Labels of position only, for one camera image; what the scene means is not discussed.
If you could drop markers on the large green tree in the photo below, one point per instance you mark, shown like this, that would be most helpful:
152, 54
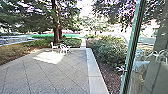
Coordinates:
56, 20

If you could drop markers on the green garden hedge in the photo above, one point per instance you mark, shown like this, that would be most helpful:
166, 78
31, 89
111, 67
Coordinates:
108, 50

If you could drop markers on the white garden statue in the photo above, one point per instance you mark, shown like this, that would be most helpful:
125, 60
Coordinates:
141, 65

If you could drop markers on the green framed glass door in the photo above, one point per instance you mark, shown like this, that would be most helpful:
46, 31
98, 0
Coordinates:
133, 46

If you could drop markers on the low green shrub bed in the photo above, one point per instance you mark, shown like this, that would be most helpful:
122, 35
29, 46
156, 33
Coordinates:
71, 42

